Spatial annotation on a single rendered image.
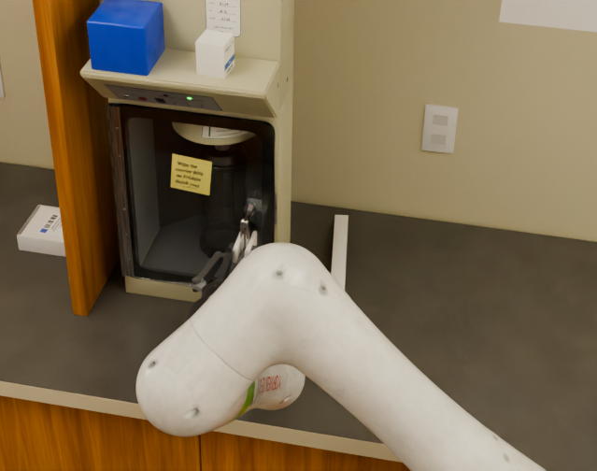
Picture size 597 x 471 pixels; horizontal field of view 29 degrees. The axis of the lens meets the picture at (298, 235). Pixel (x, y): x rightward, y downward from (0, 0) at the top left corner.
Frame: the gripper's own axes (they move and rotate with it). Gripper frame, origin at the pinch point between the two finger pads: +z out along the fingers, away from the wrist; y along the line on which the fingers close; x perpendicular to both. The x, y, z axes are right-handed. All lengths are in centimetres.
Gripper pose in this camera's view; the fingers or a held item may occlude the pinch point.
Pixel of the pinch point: (245, 246)
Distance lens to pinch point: 212.3
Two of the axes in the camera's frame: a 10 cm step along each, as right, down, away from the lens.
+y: -9.8, -1.4, 1.5
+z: 2.0, -5.8, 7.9
